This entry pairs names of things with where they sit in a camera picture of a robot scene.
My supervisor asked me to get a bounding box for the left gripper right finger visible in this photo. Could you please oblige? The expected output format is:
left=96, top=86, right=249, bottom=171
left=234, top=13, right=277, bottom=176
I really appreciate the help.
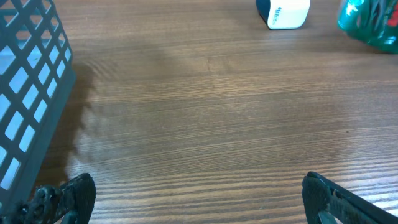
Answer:
left=302, top=172, right=397, bottom=224

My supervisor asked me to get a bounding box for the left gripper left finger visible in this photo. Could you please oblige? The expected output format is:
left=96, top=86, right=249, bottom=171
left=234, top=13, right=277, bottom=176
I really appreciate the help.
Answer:
left=1, top=173, right=96, bottom=224

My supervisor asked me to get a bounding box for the green 3M gloves package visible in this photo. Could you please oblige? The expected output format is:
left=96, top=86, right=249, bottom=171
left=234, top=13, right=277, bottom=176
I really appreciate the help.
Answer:
left=336, top=0, right=397, bottom=54

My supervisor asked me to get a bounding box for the white barcode scanner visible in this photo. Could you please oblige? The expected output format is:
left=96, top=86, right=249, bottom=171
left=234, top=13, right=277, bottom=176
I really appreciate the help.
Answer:
left=256, top=0, right=310, bottom=30

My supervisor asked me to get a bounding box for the grey plastic mesh basket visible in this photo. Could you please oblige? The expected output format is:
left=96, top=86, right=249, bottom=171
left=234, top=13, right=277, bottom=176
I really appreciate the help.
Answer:
left=1, top=0, right=76, bottom=213

